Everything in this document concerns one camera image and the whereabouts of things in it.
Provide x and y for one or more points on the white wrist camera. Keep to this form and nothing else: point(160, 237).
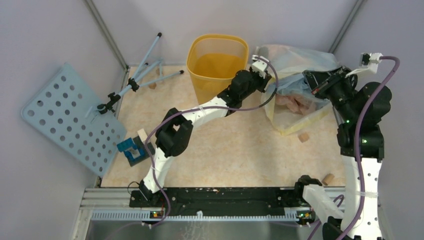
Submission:
point(260, 65)
point(369, 63)

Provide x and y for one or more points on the wooden block near tripod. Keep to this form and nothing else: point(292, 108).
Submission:
point(153, 86)

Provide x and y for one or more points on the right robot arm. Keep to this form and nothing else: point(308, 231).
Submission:
point(362, 147)

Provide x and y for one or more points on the blue block toy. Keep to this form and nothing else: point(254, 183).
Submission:
point(134, 150)

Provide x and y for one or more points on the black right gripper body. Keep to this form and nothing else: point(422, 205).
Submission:
point(336, 87)

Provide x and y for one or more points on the yellow plastic trash bin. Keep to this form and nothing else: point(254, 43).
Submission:
point(212, 62)

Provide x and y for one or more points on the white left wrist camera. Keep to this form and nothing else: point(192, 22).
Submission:
point(260, 65)

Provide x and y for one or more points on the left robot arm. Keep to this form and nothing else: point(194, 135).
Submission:
point(174, 133)

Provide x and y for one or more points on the pale wooden block left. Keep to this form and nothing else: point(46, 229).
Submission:
point(142, 135)

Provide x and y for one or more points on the large yellow translucent bag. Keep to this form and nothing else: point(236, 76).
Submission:
point(293, 107)

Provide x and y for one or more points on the wooden cylinder block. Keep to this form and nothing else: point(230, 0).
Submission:
point(328, 179)

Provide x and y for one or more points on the wooden cube block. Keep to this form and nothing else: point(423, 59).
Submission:
point(303, 137)

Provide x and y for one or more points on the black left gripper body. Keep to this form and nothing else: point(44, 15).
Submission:
point(257, 83)

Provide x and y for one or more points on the light blue perforated board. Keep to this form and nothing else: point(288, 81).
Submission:
point(65, 111)

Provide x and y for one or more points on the light blue tripod stand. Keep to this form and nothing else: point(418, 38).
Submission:
point(134, 82)

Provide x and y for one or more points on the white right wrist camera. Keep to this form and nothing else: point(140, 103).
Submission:
point(369, 63)

